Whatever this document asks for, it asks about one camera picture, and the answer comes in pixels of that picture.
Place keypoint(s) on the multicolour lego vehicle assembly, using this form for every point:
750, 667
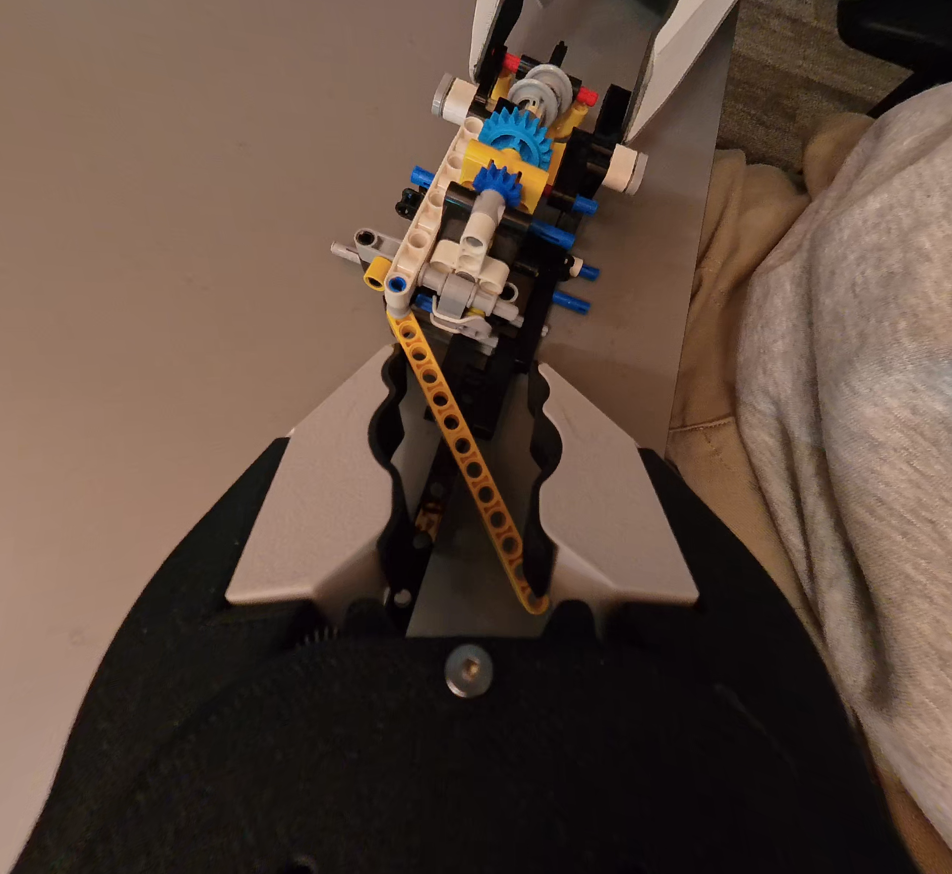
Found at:
491, 167

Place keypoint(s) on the person's beige pants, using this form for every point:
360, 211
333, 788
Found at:
721, 353

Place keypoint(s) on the person's grey sweatshirt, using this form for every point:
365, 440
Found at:
855, 368

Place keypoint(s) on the black chair base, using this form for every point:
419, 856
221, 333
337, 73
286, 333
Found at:
892, 34

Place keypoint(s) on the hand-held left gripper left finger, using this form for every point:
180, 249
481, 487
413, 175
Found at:
312, 517

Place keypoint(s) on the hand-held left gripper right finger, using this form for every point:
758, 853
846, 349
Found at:
617, 517

